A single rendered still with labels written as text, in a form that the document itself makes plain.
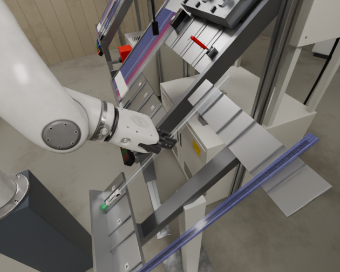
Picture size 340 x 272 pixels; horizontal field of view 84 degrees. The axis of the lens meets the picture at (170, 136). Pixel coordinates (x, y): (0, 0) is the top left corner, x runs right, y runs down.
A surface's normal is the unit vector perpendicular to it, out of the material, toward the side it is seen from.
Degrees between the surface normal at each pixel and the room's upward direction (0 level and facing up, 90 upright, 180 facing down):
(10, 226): 90
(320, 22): 90
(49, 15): 90
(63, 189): 0
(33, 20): 90
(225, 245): 0
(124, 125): 34
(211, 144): 0
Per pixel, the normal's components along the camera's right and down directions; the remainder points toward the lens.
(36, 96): 0.57, 0.22
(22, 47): 0.55, -0.34
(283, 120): -0.07, -0.73
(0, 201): 0.86, 0.30
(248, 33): 0.35, 0.62
